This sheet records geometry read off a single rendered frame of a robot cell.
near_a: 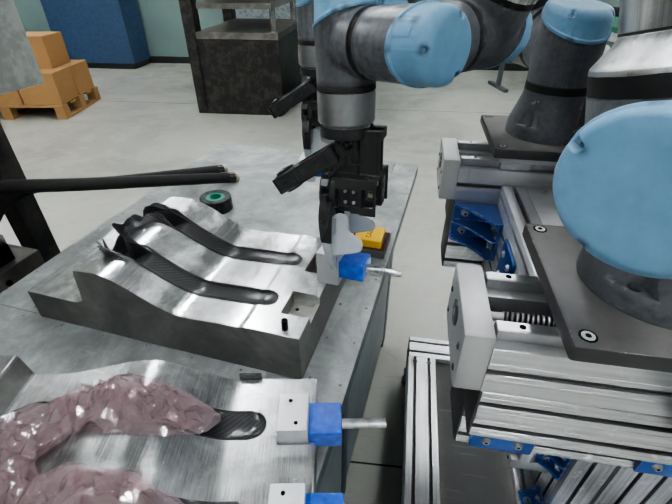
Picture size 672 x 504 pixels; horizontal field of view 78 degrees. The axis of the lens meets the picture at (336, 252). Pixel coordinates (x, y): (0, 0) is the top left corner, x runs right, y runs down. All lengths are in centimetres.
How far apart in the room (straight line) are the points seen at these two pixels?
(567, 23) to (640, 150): 60
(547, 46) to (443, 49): 47
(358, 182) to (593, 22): 51
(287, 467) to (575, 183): 41
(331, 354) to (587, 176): 49
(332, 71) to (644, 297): 40
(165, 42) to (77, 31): 121
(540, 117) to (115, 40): 713
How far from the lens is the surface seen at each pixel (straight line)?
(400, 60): 44
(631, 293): 49
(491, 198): 94
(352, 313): 76
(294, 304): 68
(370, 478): 148
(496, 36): 54
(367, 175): 56
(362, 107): 54
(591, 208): 32
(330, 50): 52
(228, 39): 469
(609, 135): 30
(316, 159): 58
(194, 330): 68
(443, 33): 44
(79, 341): 83
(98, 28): 775
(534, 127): 91
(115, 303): 75
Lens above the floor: 132
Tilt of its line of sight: 35 degrees down
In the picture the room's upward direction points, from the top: straight up
